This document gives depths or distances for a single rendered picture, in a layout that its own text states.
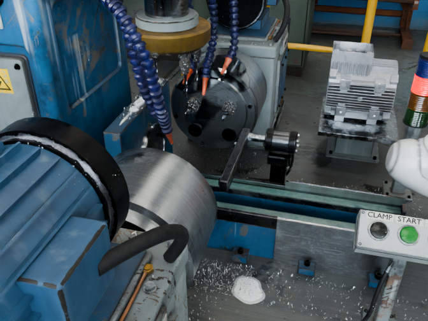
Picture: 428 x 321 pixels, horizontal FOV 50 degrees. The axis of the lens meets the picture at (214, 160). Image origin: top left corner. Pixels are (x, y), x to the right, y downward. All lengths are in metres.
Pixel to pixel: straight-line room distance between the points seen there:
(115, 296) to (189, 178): 0.32
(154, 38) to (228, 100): 0.39
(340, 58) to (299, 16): 2.71
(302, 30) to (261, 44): 2.77
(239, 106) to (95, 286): 0.86
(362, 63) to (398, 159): 0.48
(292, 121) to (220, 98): 0.57
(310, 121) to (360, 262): 0.79
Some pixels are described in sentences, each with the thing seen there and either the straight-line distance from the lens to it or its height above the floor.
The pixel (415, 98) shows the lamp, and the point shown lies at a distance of 1.30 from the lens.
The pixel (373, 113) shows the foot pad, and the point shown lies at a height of 0.98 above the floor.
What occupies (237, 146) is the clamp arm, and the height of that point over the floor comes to 1.03.
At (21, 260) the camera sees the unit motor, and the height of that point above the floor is 1.32.
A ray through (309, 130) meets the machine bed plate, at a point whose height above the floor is 0.80.
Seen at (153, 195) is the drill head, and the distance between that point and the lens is 0.76.
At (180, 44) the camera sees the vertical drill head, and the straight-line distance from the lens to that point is 0.92.
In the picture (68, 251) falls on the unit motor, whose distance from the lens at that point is 0.44.
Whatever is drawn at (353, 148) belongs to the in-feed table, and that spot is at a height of 0.83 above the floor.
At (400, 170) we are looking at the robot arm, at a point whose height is 1.05.
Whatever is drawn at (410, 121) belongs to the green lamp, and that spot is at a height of 1.04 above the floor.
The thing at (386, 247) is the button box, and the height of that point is 1.05.
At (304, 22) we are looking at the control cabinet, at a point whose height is 0.50.
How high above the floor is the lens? 1.60
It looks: 32 degrees down
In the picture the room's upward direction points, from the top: straight up
